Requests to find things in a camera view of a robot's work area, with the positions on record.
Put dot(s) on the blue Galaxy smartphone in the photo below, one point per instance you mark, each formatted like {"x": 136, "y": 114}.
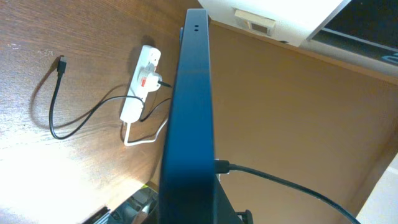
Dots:
{"x": 187, "y": 180}

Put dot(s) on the white USB charger adapter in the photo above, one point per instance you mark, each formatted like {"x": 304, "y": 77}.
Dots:
{"x": 149, "y": 81}

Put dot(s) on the white power strip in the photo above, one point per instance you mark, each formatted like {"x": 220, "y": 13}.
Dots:
{"x": 133, "y": 107}

